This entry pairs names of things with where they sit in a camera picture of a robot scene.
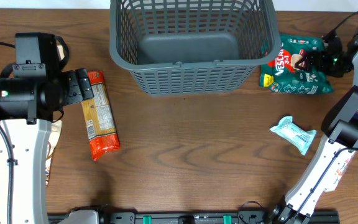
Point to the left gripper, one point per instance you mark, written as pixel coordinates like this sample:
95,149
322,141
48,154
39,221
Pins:
75,91

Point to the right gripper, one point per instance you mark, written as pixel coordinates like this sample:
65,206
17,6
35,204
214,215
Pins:
316,60

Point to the green Nescafe coffee bag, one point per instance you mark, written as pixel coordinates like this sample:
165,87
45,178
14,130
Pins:
287,73

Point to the orange biscuit packet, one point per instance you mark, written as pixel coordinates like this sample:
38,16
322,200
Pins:
102,133

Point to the mint green wipes pack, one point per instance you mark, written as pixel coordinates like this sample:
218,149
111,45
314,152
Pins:
294,134

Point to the grey plastic basket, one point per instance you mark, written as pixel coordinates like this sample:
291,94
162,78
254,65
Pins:
176,47

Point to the pantree snack pouch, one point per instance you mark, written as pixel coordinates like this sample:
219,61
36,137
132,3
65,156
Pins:
52,143
61,54

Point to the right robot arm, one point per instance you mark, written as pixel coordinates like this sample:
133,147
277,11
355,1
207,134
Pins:
339,142

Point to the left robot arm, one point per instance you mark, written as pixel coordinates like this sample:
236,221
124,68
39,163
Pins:
31,89

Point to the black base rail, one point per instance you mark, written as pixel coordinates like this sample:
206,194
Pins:
249,215

